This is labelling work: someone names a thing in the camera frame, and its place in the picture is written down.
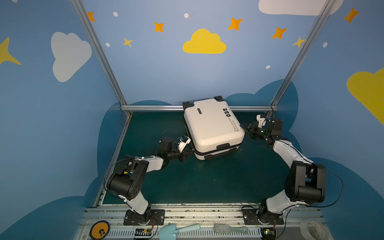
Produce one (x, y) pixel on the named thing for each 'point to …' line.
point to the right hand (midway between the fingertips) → (242, 125)
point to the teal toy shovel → (168, 231)
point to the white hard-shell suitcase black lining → (213, 129)
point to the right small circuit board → (268, 233)
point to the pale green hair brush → (220, 228)
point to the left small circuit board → (143, 232)
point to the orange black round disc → (99, 230)
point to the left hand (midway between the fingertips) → (192, 150)
